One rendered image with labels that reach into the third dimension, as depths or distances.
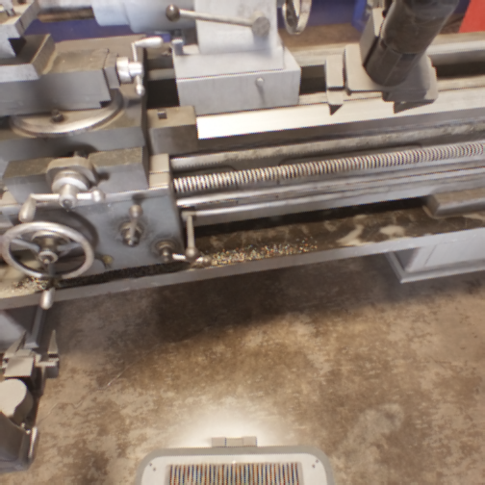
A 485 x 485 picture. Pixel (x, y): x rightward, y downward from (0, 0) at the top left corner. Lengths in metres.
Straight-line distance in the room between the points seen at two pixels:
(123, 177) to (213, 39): 0.42
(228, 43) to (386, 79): 0.61
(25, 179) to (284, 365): 1.07
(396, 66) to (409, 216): 1.03
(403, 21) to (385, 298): 1.38
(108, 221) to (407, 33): 0.77
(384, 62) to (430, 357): 1.31
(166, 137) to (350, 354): 1.06
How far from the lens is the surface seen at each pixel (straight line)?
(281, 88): 1.08
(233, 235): 1.28
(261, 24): 1.01
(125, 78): 0.91
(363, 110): 1.12
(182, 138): 0.97
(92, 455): 1.47
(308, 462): 1.12
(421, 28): 0.44
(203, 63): 1.03
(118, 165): 0.85
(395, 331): 1.63
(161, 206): 0.94
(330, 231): 1.33
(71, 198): 0.80
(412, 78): 0.53
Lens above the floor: 1.35
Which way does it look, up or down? 49 degrees down
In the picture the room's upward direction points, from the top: 2 degrees counter-clockwise
